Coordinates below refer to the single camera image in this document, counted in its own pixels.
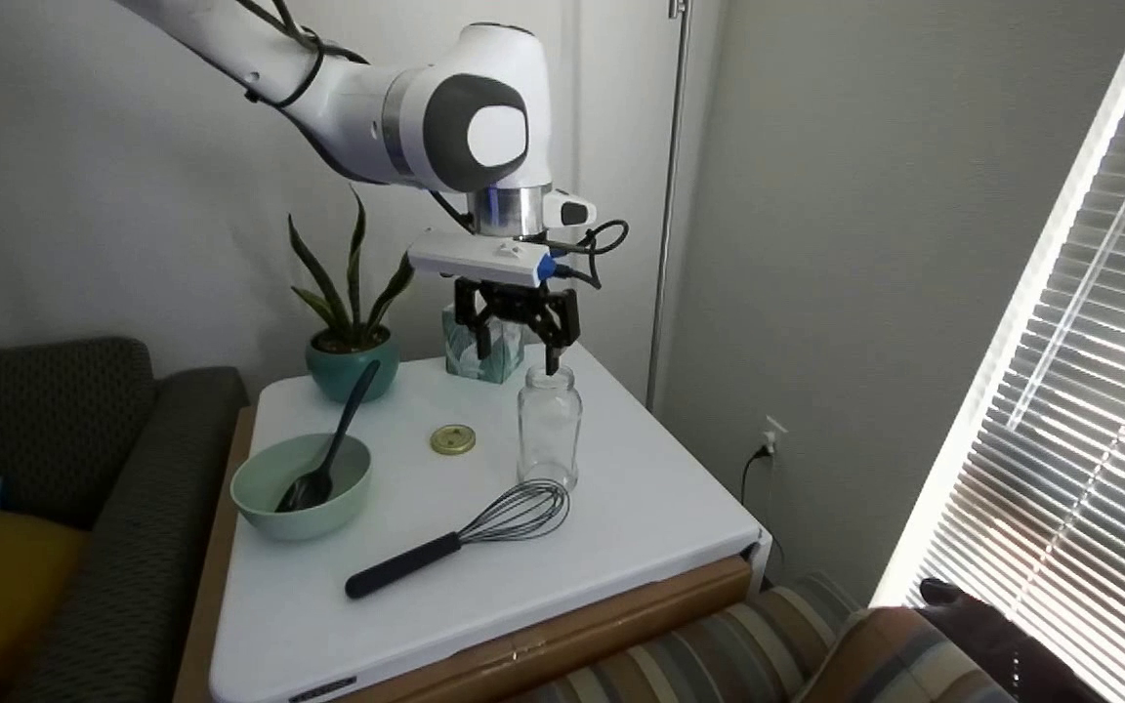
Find striped sofa cushion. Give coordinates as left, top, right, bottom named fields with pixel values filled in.
left=799, top=603, right=1024, bottom=703

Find clear glass jar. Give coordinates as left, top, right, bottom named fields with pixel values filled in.
left=516, top=367, right=585, bottom=497

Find yellow cushion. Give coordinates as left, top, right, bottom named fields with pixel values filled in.
left=0, top=504, right=89, bottom=686

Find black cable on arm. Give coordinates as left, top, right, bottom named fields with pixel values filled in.
left=239, top=0, right=370, bottom=110

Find black power cord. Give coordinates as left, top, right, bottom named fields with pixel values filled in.
left=735, top=440, right=775, bottom=517

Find wire whisk black handle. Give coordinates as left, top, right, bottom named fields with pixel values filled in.
left=339, top=480, right=576, bottom=603

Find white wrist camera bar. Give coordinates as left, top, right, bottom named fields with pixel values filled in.
left=407, top=229, right=564, bottom=291

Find dark grey sofa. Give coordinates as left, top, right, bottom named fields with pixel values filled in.
left=0, top=334, right=252, bottom=703

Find pale green bowl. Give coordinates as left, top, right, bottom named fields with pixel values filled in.
left=228, top=428, right=374, bottom=545

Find green snake plant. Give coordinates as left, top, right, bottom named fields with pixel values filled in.
left=286, top=191, right=420, bottom=354

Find teal ceramic plant pot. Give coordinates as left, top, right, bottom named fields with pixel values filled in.
left=303, top=325, right=407, bottom=407

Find white wall outlet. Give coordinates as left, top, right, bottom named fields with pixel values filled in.
left=754, top=415, right=792, bottom=461

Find striped sofa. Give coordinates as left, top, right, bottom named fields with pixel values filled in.
left=507, top=578, right=878, bottom=703

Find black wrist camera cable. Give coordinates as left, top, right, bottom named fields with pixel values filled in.
left=542, top=213, right=632, bottom=291

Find black plastic spoon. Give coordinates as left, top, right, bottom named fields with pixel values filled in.
left=274, top=358, right=382, bottom=517

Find wooden table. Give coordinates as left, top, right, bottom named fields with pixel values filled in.
left=170, top=403, right=754, bottom=703

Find dark fabric item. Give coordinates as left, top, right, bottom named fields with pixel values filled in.
left=913, top=573, right=1113, bottom=703

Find white table board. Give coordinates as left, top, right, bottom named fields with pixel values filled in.
left=206, top=342, right=775, bottom=703

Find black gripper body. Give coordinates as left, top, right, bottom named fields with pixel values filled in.
left=455, top=272, right=584, bottom=327

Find white window blinds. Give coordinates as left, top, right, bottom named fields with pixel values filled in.
left=873, top=0, right=1125, bottom=703

